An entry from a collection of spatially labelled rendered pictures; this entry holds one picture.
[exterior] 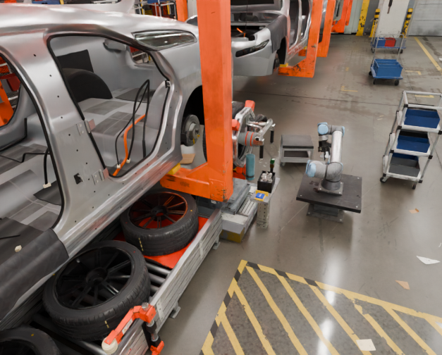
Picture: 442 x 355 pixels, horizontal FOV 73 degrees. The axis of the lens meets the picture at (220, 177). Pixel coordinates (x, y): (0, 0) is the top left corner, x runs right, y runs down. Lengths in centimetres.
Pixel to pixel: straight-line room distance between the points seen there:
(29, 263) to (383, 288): 251
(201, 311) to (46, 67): 192
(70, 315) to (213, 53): 183
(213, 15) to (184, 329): 214
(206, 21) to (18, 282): 179
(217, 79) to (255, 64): 319
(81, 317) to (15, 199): 104
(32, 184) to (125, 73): 244
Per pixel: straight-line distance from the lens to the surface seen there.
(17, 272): 187
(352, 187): 335
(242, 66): 525
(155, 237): 239
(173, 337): 244
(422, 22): 1576
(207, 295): 258
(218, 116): 219
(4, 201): 261
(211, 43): 207
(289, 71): 635
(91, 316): 206
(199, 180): 258
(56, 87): 181
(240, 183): 333
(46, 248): 192
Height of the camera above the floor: 211
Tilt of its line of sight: 33 degrees down
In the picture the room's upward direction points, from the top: 2 degrees counter-clockwise
